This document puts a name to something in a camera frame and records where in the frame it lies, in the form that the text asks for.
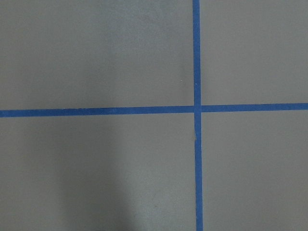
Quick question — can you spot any brown paper table cover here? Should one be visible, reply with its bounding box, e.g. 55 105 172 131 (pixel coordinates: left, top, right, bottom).
0 0 308 231

